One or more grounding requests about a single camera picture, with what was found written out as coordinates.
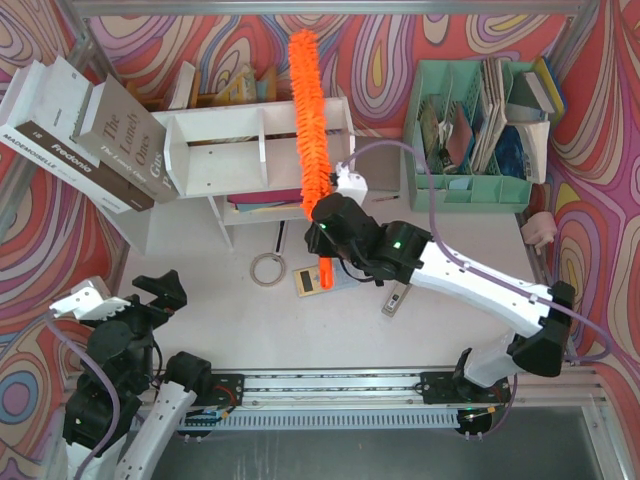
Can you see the blue beige calculator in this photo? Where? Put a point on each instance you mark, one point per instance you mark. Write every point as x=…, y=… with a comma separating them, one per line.
x=307, y=281

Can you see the small pencil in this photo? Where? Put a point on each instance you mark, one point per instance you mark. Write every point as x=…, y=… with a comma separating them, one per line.
x=386, y=198

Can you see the white small bookshelf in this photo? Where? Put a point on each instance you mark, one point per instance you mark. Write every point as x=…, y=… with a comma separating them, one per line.
x=216, y=152

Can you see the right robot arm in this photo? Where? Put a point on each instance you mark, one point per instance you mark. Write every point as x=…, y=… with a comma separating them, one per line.
x=538, y=316

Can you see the mint green desk organizer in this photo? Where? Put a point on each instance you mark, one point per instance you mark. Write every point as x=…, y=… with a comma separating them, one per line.
x=462, y=194

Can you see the stack of coloured paper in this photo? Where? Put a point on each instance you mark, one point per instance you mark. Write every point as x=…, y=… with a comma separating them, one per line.
x=248, y=202

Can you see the masking tape roll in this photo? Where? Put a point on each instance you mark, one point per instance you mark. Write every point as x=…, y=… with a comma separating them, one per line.
x=267, y=269

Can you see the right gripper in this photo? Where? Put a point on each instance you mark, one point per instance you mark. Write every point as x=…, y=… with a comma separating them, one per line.
x=320, y=239

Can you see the brown white Fredonia book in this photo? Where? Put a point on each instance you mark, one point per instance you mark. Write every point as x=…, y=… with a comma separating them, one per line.
x=40, y=112

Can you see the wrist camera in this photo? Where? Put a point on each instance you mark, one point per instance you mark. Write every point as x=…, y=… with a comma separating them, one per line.
x=91, y=299
x=349, y=182

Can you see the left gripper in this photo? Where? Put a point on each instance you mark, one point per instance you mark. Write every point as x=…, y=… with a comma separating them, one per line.
x=146, y=305

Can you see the grey Lonely Ones book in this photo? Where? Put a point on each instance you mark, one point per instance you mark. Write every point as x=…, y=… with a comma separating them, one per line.
x=121, y=133

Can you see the pink pig figurine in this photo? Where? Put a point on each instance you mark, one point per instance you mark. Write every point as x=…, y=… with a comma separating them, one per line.
x=539, y=230

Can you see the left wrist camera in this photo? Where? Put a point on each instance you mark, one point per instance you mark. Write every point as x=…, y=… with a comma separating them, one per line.
x=91, y=299

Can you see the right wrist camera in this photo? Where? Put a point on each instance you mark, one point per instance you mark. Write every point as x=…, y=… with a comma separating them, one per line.
x=349, y=182

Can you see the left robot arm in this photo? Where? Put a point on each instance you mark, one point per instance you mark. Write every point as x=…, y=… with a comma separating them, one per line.
x=99, y=414

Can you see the orange microfiber duster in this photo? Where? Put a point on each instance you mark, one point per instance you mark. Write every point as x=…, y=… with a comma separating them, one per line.
x=308, y=99

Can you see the books in green organizer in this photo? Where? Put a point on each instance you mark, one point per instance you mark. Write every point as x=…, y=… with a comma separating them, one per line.
x=488, y=118

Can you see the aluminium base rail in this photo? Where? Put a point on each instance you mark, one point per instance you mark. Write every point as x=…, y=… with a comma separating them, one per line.
x=431, y=387

